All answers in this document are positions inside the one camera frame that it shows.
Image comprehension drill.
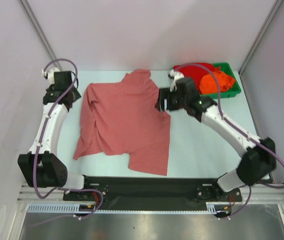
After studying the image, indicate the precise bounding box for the pink t shirt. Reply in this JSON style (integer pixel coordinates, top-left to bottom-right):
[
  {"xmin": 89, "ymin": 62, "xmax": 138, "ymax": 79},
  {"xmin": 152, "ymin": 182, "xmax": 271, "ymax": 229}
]
[{"xmin": 73, "ymin": 69, "xmax": 171, "ymax": 176}]

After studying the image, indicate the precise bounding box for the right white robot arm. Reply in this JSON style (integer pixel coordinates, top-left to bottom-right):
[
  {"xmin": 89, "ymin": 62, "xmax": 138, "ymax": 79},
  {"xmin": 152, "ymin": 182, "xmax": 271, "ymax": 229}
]
[{"xmin": 155, "ymin": 77, "xmax": 276, "ymax": 201}]

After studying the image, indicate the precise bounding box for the aluminium frame rail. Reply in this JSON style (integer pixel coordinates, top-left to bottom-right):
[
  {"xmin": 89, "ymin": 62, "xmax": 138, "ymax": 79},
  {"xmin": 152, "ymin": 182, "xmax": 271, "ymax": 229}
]
[{"xmin": 17, "ymin": 183, "xmax": 284, "ymax": 205}]

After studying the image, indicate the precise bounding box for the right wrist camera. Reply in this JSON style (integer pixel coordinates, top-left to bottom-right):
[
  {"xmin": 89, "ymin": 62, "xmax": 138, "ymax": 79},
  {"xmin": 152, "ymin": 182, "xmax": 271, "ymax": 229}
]
[{"xmin": 168, "ymin": 69, "xmax": 184, "ymax": 92}]

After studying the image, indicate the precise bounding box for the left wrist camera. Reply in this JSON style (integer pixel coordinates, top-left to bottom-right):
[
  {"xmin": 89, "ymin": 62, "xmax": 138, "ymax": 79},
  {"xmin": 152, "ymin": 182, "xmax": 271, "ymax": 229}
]
[{"xmin": 42, "ymin": 67, "xmax": 60, "ymax": 85}]

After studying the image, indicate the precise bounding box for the green plastic bin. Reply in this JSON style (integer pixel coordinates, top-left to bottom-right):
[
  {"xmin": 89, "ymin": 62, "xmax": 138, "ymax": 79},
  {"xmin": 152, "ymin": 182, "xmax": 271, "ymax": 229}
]
[{"xmin": 171, "ymin": 62, "xmax": 242, "ymax": 100}]

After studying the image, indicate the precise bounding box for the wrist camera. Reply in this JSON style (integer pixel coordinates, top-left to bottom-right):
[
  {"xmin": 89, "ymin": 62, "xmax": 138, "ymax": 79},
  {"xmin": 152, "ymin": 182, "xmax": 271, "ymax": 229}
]
[
  {"xmin": 168, "ymin": 69, "xmax": 184, "ymax": 92},
  {"xmin": 42, "ymin": 67, "xmax": 60, "ymax": 85}
]

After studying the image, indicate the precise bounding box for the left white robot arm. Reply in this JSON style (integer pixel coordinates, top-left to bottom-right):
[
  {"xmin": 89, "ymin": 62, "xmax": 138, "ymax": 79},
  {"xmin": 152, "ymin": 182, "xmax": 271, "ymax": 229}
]
[{"xmin": 18, "ymin": 84, "xmax": 92, "ymax": 200}]

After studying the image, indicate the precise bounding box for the white cable duct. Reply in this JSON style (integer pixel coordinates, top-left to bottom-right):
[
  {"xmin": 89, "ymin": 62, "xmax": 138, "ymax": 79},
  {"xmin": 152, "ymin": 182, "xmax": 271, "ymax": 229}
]
[{"xmin": 28, "ymin": 203, "xmax": 230, "ymax": 215}]

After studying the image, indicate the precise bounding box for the orange t shirt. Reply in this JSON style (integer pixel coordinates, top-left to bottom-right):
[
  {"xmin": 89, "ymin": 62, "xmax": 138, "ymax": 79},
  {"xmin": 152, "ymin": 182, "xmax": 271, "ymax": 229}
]
[{"xmin": 199, "ymin": 67, "xmax": 235, "ymax": 95}]

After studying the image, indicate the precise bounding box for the red t shirt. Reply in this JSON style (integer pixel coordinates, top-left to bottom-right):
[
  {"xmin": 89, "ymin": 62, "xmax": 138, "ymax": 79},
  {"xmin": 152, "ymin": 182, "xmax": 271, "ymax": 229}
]
[{"xmin": 173, "ymin": 65, "xmax": 208, "ymax": 93}]

